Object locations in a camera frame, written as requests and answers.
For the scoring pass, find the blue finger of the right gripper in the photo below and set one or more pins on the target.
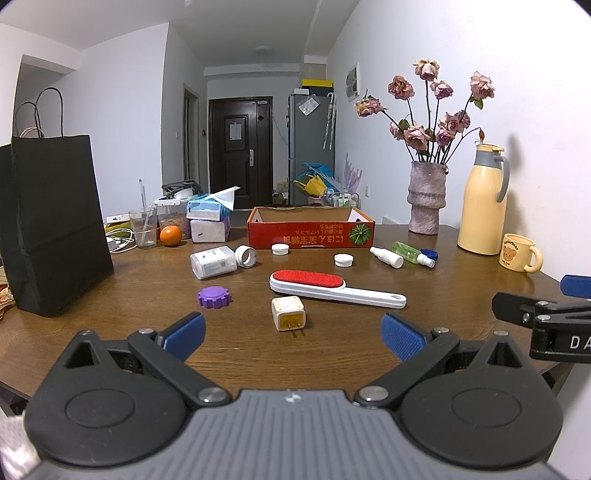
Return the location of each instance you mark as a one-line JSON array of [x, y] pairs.
[[576, 286]]

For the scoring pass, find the orange fruit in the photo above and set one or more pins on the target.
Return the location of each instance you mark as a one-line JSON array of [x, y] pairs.
[[171, 236]]

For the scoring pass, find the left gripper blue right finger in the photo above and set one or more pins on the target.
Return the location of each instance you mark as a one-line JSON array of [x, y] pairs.
[[423, 355]]

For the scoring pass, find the cream thermos jug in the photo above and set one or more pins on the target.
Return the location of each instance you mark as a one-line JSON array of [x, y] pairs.
[[485, 202]]

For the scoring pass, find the dried pink roses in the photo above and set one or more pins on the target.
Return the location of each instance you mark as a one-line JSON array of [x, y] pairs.
[[439, 137]]

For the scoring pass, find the red cardboard pumpkin box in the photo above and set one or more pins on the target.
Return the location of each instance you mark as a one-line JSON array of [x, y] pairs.
[[310, 227]]

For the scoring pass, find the clear food container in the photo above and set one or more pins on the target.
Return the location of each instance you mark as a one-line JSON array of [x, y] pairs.
[[172, 212]]

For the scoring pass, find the metal trolley with bottles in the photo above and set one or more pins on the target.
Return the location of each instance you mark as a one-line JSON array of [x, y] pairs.
[[339, 199]]

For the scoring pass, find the black paper shopping bag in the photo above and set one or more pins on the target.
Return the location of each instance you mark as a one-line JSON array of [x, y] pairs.
[[53, 244]]

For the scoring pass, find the white spray bottle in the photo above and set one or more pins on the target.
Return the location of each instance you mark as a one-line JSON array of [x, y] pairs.
[[387, 256]]

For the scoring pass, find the blue tissue pack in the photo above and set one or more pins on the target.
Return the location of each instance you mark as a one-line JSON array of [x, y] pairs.
[[213, 206]]

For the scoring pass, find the red white lint brush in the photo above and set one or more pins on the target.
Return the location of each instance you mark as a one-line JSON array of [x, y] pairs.
[[330, 287]]

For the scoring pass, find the cream bear mug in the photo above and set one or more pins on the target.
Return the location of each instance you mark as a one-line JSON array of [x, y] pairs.
[[520, 254]]

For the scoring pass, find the purple white tissue pack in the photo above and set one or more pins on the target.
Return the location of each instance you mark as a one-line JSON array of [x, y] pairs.
[[207, 231]]

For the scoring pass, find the yellow bag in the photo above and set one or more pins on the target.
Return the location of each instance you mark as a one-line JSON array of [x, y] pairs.
[[314, 187]]

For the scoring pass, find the grey refrigerator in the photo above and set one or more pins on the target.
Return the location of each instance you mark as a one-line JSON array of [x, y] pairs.
[[306, 142]]

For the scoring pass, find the white small cap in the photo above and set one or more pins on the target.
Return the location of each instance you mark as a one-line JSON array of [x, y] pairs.
[[280, 249]]

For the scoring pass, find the black headset on container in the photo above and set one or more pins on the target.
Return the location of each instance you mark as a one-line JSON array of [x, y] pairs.
[[182, 189]]

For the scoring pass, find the clear drinking glass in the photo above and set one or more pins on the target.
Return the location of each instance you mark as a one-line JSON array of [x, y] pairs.
[[144, 225]]

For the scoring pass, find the white ridged cap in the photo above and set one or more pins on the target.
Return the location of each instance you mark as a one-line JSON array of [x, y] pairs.
[[343, 260]]

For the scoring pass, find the pink textured vase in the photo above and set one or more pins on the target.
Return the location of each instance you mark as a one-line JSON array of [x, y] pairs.
[[427, 196]]

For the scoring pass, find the purple ridged bottle cap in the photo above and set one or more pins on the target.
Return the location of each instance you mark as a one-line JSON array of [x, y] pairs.
[[213, 297]]

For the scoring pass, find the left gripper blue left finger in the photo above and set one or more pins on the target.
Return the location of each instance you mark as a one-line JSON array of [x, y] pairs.
[[163, 354]]

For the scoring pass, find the dark brown entrance door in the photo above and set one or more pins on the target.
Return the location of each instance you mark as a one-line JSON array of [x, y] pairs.
[[241, 148]]

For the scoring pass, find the white square pill bottle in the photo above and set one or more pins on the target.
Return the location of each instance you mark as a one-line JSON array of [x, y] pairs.
[[213, 262]]

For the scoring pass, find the white tape roll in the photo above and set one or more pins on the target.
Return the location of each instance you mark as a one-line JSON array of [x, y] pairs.
[[245, 256]]

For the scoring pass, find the white charger with cables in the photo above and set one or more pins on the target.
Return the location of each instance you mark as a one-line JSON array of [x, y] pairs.
[[120, 240]]

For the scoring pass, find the green transparent spray bottle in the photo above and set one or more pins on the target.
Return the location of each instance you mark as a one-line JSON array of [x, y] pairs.
[[412, 254]]

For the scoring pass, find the blue ridged bottle cap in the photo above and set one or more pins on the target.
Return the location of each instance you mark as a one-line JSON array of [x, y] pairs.
[[432, 254]]

